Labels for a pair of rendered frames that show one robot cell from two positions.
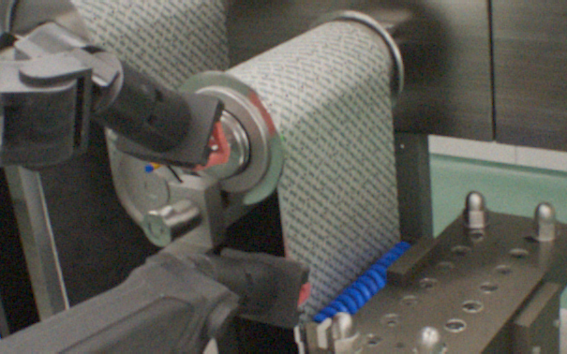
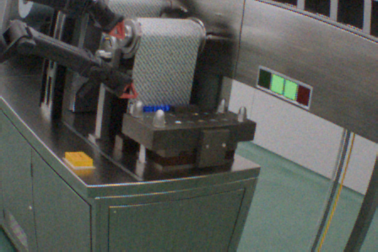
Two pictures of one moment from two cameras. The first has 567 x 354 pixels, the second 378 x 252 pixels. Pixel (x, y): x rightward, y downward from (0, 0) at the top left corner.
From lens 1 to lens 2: 97 cm
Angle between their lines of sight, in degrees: 14
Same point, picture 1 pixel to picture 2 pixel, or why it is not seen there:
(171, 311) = (78, 55)
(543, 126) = (248, 76)
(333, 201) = (158, 71)
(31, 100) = not seen: outside the picture
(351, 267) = (159, 101)
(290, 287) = (123, 82)
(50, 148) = (73, 12)
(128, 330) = (65, 48)
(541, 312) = (214, 132)
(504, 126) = (238, 73)
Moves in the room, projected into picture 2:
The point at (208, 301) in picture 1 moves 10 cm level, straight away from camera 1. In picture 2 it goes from (90, 61) to (99, 56)
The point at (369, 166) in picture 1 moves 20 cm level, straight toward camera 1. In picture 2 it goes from (180, 67) to (154, 76)
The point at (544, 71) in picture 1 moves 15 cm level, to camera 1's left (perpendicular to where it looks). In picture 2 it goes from (251, 55) to (206, 45)
